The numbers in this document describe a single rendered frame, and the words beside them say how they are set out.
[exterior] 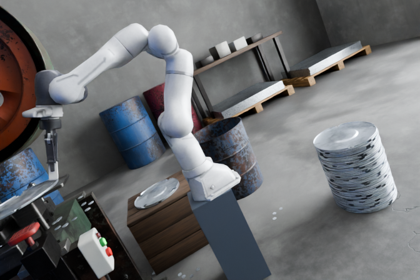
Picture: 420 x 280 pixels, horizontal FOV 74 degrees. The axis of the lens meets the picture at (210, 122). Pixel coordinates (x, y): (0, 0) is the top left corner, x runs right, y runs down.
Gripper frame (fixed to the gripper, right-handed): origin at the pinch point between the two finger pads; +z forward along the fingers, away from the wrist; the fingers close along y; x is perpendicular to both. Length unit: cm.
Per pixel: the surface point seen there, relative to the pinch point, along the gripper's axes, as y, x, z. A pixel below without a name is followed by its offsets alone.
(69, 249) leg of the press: -29.5, -7.7, 18.2
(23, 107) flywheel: 28.8, 15.1, -24.8
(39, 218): -9.0, 4.0, 14.8
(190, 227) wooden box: 26, -62, 45
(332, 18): 284, -411, -170
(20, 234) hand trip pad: -38.7, 2.0, 7.5
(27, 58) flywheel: 28, 12, -47
